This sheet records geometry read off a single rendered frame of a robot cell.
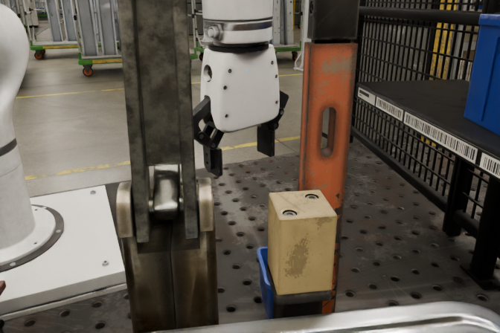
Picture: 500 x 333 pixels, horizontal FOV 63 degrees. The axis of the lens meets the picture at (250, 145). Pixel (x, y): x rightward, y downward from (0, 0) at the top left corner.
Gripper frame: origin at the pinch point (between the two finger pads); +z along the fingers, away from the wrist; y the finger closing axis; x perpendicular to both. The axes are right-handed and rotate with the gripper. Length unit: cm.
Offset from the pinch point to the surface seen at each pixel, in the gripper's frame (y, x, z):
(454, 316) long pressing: -11.1, -33.9, -4.9
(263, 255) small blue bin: 5.0, 0.9, 19.9
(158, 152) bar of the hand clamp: -22.0, -20.0, -14.0
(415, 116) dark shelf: 20.2, -13.8, -4.8
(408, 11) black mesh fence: 65, 15, -14
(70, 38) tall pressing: 249, 897, 107
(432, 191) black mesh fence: 52, -4, 23
